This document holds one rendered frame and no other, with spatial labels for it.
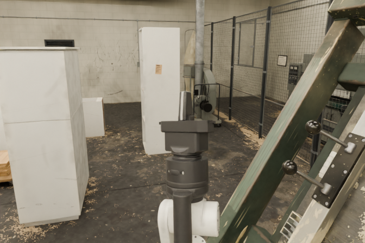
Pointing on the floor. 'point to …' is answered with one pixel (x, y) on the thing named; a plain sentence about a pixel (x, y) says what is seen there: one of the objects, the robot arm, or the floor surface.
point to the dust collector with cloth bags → (190, 84)
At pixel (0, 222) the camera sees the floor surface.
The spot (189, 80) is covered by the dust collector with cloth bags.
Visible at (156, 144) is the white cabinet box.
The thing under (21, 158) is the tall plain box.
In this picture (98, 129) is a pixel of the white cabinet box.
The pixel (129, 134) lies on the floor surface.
